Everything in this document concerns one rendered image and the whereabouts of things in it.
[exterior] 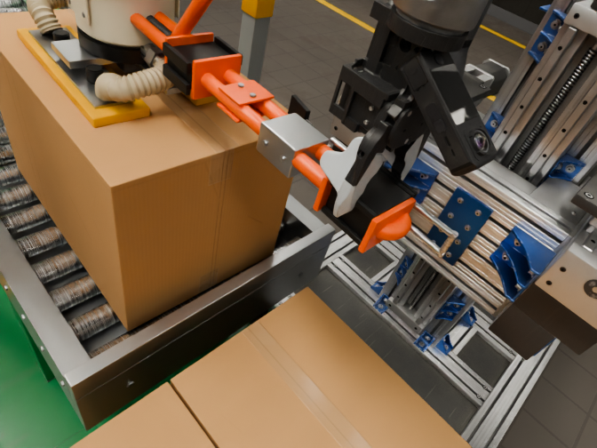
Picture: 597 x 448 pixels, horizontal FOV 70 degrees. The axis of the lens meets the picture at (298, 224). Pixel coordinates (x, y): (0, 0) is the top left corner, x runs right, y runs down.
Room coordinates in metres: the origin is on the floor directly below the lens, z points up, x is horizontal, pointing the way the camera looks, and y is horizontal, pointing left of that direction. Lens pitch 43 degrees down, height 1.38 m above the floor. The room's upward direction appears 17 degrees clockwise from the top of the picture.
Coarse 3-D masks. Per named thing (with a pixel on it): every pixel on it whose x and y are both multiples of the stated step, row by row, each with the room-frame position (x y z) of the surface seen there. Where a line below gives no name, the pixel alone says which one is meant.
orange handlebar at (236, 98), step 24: (144, 24) 0.66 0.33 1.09; (168, 24) 0.69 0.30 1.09; (216, 96) 0.53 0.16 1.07; (240, 96) 0.52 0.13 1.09; (264, 96) 0.54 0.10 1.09; (240, 120) 0.50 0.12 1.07; (264, 120) 0.48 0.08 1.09; (312, 168) 0.42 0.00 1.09; (408, 216) 0.38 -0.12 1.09; (384, 240) 0.35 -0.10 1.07
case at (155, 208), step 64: (0, 64) 0.69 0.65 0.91; (64, 128) 0.51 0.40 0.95; (128, 128) 0.56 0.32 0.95; (192, 128) 0.61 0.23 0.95; (64, 192) 0.55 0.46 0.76; (128, 192) 0.44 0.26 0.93; (192, 192) 0.53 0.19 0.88; (256, 192) 0.66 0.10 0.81; (128, 256) 0.43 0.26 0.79; (192, 256) 0.54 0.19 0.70; (256, 256) 0.69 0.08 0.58; (128, 320) 0.42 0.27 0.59
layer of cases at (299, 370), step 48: (240, 336) 0.49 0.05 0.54; (288, 336) 0.52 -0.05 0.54; (336, 336) 0.56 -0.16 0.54; (192, 384) 0.36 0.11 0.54; (240, 384) 0.39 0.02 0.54; (288, 384) 0.42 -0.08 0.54; (336, 384) 0.45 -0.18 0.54; (384, 384) 0.48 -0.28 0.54; (96, 432) 0.23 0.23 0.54; (144, 432) 0.25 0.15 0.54; (192, 432) 0.27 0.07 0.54; (240, 432) 0.30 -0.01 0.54; (288, 432) 0.32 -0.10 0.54; (336, 432) 0.35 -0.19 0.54; (384, 432) 0.38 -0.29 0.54; (432, 432) 0.41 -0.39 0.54
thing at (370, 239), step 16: (384, 176) 0.42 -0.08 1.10; (320, 192) 0.38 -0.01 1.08; (336, 192) 0.39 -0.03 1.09; (368, 192) 0.38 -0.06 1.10; (384, 192) 0.39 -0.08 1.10; (400, 192) 0.40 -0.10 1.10; (320, 208) 0.38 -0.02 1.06; (368, 208) 0.35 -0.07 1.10; (384, 208) 0.36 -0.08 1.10; (400, 208) 0.37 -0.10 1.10; (336, 224) 0.37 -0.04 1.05; (352, 224) 0.36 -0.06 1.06; (368, 224) 0.35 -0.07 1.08; (384, 224) 0.35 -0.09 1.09; (368, 240) 0.34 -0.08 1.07
